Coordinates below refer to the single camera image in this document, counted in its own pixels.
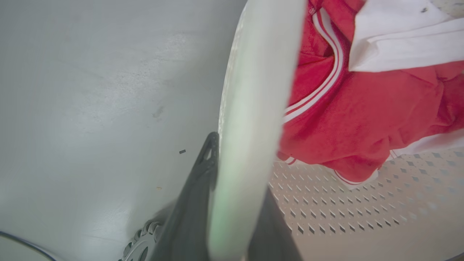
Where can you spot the white perforated laundry basket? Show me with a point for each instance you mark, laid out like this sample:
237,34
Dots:
246,127

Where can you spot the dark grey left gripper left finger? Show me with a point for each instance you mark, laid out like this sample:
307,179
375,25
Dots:
188,217

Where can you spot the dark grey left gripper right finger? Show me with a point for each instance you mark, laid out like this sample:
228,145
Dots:
270,235

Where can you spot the grey toothed wheel part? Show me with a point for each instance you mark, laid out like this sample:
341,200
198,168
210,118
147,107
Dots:
139,243

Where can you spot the red garment with white stripes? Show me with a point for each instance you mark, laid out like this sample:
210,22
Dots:
355,112

